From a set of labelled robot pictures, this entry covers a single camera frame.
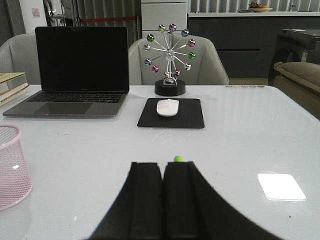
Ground ferris wheel desk ornament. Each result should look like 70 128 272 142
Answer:
143 23 196 97

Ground pink mesh pen holder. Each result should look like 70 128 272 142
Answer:
0 124 33 210

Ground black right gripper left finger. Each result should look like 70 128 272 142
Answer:
91 162 162 240

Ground dark counter cabinet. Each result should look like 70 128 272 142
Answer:
188 11 320 79

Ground right grey armchair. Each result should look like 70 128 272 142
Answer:
128 31 229 85

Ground left grey armchair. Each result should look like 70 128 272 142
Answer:
0 32 41 85

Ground green marker pen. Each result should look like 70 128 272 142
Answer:
173 155 184 162

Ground grey armchair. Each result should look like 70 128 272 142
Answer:
128 31 229 85
0 32 41 85

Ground dark appliance at right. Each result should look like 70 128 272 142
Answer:
268 28 320 86

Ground fruit bowl on counter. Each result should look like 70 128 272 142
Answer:
248 2 272 13

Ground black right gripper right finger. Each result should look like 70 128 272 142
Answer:
163 161 278 240

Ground top yellow book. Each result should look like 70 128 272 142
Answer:
0 72 27 93

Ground bottom book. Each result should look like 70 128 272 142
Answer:
0 89 27 106

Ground white computer mouse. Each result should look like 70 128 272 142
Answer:
156 98 180 117

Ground black mouse pad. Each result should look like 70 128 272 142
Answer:
137 98 205 129

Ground brown cushion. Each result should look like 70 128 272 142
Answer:
273 62 320 96

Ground grey laptop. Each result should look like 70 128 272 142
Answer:
4 26 130 119

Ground middle book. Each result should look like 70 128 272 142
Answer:
0 83 29 102

